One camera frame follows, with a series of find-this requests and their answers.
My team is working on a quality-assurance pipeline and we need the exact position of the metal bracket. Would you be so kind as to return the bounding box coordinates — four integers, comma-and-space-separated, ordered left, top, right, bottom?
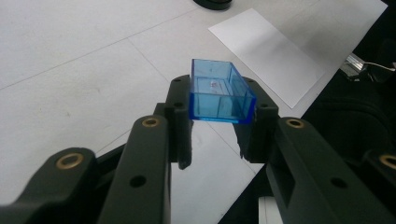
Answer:
343, 52, 369, 77

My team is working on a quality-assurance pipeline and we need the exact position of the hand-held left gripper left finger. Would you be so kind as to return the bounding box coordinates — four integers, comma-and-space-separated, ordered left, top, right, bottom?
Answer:
97, 74, 194, 224

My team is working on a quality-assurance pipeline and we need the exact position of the transparent blue stamp cap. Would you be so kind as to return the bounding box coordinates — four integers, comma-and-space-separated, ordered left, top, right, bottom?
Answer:
189, 58, 258, 125

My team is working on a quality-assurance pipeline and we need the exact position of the black round object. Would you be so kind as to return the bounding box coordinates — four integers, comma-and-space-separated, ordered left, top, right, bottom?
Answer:
192, 0, 233, 11

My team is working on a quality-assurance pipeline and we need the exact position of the white paper sheet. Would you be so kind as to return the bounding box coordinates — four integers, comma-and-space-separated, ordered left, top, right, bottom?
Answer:
207, 7, 326, 109

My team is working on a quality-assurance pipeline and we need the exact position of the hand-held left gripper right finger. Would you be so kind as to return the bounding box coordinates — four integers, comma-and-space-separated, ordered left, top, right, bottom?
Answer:
233, 77, 396, 224

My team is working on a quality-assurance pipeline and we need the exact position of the white cable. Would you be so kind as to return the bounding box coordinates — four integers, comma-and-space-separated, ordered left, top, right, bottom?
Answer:
362, 60, 396, 73

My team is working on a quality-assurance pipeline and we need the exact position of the white object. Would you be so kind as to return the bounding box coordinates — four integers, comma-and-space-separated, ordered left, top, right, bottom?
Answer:
258, 195, 285, 224

